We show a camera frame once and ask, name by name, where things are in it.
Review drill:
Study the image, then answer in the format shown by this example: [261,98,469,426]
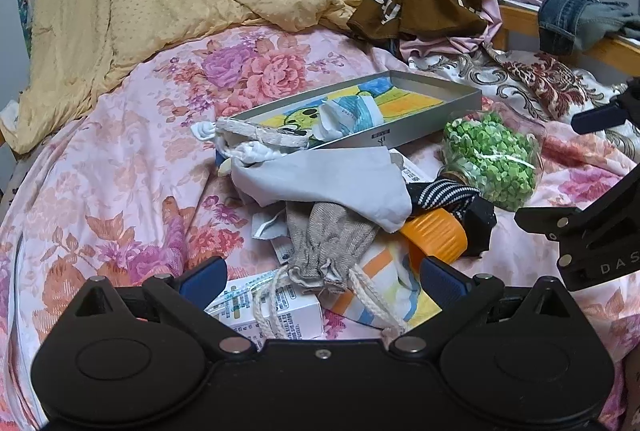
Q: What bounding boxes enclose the beige drawstring bag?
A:
[251,200,407,338]

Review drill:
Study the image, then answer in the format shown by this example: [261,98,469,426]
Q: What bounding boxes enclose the wooden bed frame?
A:
[497,2,640,63]

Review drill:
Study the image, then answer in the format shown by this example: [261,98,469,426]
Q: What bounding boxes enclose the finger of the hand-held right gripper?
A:
[515,206,601,246]
[571,80,640,135]

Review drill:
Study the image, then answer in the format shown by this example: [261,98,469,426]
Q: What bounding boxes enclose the blue jeans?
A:
[538,0,640,58]

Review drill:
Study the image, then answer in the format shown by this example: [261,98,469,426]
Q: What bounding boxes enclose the white medicine box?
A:
[204,273,324,343]

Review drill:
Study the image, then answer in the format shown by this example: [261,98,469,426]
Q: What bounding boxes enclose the clear jar of green pieces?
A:
[439,110,547,213]

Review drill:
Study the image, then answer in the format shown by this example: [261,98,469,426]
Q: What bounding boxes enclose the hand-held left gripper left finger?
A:
[65,255,256,358]

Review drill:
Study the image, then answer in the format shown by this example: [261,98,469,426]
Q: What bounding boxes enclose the pink floral bed sheet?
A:
[0,24,640,431]

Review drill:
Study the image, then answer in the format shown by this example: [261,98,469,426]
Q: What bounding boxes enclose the white blue quilted cloth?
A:
[319,92,387,143]

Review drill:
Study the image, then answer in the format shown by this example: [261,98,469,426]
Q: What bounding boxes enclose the beige lace cloth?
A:
[214,117,312,151]

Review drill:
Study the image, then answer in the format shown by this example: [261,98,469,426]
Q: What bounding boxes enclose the small white carton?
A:
[389,149,437,185]

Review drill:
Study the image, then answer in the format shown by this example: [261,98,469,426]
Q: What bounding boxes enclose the black white striped sock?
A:
[406,178,499,258]

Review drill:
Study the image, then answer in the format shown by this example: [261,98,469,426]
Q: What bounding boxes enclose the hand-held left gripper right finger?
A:
[387,255,582,358]

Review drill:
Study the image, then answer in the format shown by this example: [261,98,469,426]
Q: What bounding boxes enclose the orange blue striped cloth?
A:
[319,238,444,328]

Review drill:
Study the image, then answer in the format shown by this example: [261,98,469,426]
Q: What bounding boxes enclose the grey shallow tray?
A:
[220,70,483,153]

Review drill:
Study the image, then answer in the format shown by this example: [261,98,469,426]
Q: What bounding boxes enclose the orange ribbed bottle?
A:
[399,208,469,275]

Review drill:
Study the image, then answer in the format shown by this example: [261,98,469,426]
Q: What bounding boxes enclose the grey cloth pouch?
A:
[231,145,414,233]

